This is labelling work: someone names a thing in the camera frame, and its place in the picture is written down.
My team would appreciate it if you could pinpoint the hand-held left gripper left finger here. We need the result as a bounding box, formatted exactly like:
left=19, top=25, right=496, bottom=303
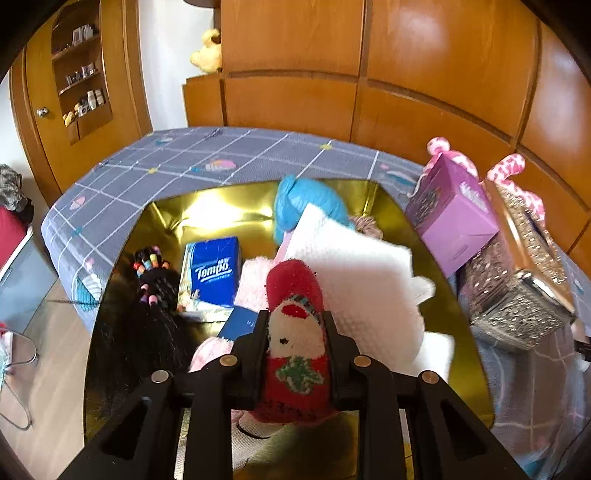
left=60, top=311, right=271, bottom=480

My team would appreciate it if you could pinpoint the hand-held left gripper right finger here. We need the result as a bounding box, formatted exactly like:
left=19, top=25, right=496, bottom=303
left=322, top=312, right=529, bottom=480

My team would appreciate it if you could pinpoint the red printed sock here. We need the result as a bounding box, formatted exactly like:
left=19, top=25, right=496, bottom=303
left=255, top=260, right=337, bottom=424

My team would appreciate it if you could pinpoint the white waffle cloth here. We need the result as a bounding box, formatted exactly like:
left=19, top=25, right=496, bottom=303
left=276, top=202, right=457, bottom=377

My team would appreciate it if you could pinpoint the blue tissue packet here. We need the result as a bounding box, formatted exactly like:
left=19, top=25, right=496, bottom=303
left=177, top=236, right=244, bottom=321

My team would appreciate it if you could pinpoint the black hairpiece with coloured beads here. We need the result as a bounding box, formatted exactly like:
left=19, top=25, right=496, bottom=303
left=91, top=246, right=197, bottom=418

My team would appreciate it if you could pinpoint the brown satin scrunchie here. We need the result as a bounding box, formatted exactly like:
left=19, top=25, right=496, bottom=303
left=348, top=213, right=385, bottom=240

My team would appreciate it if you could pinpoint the gold metal tray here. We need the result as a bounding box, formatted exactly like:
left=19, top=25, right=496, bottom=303
left=83, top=178, right=498, bottom=480

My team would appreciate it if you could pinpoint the blue and pink plush toy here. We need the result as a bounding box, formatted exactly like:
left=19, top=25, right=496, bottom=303
left=272, top=174, right=357, bottom=246

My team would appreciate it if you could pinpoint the ornate gold tissue box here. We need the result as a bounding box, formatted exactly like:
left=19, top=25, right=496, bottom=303
left=462, top=180, right=578, bottom=355

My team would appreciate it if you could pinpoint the purple cardboard box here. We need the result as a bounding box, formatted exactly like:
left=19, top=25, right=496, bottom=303
left=405, top=152, right=502, bottom=278

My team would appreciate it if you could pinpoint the pink spotted plush toy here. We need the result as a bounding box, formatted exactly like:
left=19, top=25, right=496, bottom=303
left=425, top=136, right=587, bottom=344

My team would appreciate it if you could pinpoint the metal clothes hanger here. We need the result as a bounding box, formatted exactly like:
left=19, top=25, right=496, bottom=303
left=0, top=329, right=38, bottom=431

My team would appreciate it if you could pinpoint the grey storage box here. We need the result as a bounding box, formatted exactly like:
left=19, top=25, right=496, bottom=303
left=0, top=231, right=60, bottom=335

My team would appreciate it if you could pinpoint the red bag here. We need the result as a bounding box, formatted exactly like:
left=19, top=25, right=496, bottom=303
left=0, top=205, right=34, bottom=280

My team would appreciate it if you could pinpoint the camouflage cloth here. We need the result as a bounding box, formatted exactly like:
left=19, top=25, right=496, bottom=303
left=0, top=163, right=29, bottom=214

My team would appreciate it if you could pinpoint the wooden wardrobe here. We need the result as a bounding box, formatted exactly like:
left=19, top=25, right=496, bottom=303
left=182, top=0, right=591, bottom=282

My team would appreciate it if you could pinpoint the yellow plush toy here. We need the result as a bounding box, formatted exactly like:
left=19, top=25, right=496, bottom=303
left=189, top=28, right=223, bottom=75

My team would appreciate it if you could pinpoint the wooden door with shelf niche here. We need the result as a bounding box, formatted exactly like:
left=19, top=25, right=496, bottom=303
left=9, top=0, right=155, bottom=206

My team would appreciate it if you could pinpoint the shelf of small bottles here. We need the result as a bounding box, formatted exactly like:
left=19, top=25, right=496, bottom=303
left=53, top=23, right=109, bottom=127

